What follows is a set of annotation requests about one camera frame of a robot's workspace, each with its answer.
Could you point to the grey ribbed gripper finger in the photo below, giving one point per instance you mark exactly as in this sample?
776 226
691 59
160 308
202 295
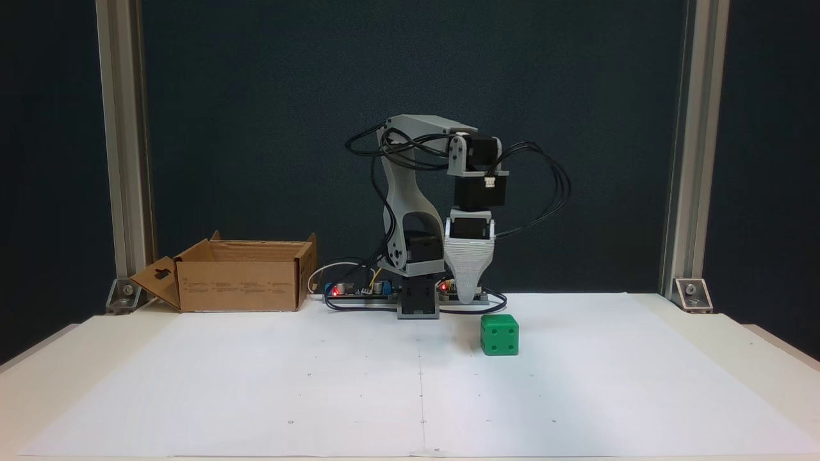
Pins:
469 262

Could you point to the green die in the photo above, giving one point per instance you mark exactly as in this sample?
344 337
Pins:
500 336

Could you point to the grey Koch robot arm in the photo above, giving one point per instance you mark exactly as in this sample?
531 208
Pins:
403 192

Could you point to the blue circuit board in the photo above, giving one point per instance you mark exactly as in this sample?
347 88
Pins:
349 291

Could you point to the brown cardboard box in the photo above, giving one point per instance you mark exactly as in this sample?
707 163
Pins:
243 285

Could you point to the metal corner bracket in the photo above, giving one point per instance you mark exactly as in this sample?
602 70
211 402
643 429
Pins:
125 296
693 296

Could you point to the aluminium frame post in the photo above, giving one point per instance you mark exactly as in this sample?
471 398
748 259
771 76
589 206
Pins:
125 128
695 128

